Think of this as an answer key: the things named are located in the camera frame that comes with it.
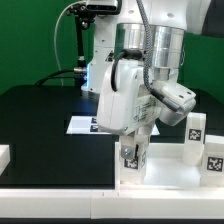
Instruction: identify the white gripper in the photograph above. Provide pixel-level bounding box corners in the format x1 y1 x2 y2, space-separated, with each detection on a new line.
97 60 157 160

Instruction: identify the white square tabletop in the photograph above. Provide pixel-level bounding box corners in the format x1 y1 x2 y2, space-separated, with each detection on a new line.
114 142 224 190

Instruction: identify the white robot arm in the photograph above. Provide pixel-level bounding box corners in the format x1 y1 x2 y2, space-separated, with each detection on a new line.
83 0 212 160

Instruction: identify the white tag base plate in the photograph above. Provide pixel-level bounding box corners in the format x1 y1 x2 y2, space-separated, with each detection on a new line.
66 116 160 135

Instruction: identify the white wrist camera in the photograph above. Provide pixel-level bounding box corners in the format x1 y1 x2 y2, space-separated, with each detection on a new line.
153 80 196 126

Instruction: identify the black cables bundle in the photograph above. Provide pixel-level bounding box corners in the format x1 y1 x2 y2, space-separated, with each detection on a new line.
34 68 88 88

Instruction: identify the grey cable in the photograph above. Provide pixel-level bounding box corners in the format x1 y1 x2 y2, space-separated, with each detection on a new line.
53 0 87 87

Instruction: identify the white obstacle fence rail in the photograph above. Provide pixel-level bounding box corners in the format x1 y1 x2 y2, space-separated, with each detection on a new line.
0 144 224 220

